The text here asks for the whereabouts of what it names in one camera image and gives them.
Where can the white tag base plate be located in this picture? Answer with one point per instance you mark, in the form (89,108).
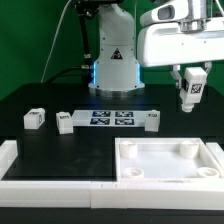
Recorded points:
(109,118)

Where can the white U-shaped obstacle fence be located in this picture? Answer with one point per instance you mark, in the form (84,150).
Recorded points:
(190,194)

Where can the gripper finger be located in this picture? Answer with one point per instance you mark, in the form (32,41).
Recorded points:
(208,67)
(175,73)

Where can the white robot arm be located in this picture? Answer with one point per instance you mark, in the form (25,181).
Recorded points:
(117,69)

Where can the white square tabletop tray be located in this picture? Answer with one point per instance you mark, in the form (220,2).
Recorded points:
(164,158)

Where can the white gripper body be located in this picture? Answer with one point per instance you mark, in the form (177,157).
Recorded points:
(180,32)

